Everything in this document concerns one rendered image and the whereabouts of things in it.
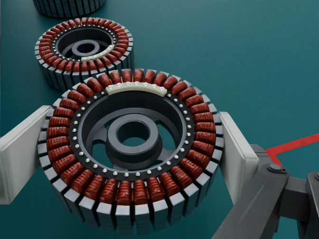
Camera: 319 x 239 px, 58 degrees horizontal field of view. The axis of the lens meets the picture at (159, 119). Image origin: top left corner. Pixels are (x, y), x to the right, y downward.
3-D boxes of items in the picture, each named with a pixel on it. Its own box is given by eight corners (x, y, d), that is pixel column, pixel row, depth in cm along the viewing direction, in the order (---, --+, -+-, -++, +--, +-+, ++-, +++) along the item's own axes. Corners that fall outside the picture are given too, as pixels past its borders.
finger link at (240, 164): (243, 157, 13) (260, 158, 13) (217, 111, 20) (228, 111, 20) (235, 213, 14) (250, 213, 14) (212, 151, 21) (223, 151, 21)
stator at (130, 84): (224, 241, 16) (239, 215, 14) (29, 234, 16) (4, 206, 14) (208, 101, 24) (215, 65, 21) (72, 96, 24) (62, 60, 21)
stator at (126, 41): (27, 60, 36) (16, 35, 33) (103, 30, 41) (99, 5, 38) (70, 112, 31) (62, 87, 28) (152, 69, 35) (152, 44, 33)
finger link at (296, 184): (269, 193, 12) (343, 196, 12) (239, 142, 16) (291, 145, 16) (263, 224, 12) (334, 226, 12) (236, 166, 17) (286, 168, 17)
